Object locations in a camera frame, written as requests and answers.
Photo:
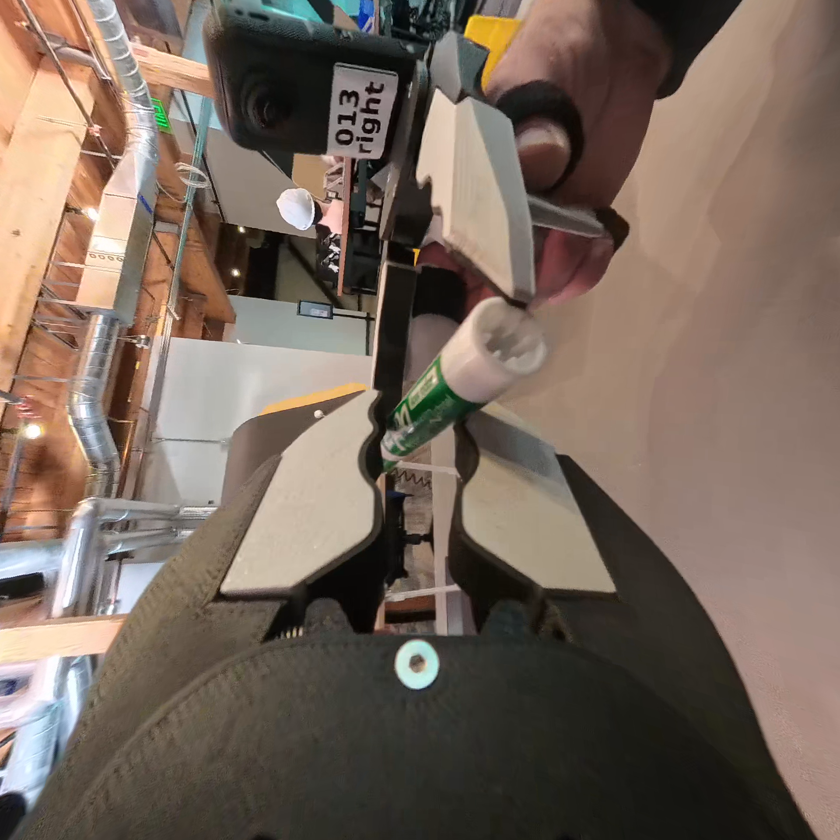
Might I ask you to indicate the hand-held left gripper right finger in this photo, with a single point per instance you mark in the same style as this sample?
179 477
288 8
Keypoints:
538 525

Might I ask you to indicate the large silver ceiling duct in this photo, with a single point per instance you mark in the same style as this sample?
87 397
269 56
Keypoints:
112 263

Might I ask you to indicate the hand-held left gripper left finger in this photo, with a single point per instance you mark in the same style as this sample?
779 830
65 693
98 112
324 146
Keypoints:
302 525

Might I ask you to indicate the wooden ceiling beam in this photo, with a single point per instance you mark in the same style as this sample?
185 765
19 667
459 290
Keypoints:
53 641

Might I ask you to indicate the yellow bin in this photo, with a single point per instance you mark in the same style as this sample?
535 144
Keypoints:
496 33

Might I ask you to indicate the white hard hat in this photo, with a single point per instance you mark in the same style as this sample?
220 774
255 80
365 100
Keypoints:
299 208

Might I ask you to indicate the silver ceiling pipe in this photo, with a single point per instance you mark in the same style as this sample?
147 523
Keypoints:
92 525

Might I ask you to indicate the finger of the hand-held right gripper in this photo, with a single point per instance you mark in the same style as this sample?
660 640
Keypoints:
479 184

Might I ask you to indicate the green dry erase marker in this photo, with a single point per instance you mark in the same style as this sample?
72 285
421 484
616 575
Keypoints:
460 381

